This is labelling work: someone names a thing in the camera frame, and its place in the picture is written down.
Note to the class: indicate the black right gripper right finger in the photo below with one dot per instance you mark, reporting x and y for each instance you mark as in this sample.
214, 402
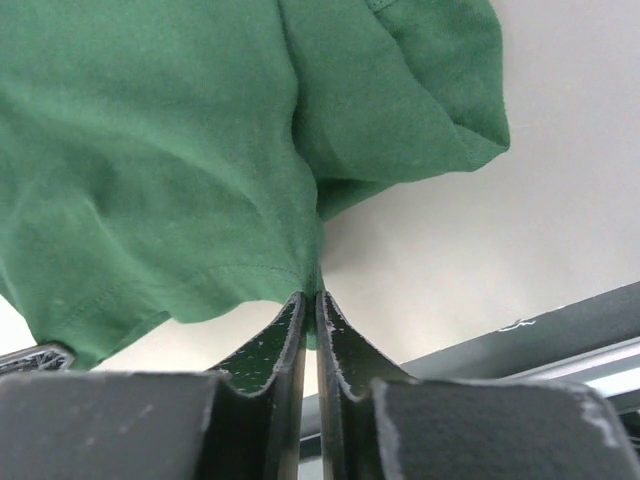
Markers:
379, 422

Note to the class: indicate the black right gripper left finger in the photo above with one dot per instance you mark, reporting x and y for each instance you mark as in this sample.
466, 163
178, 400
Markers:
237, 420

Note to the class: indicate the white green ringer t-shirt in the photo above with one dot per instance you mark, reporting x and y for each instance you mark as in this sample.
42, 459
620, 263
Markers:
176, 159

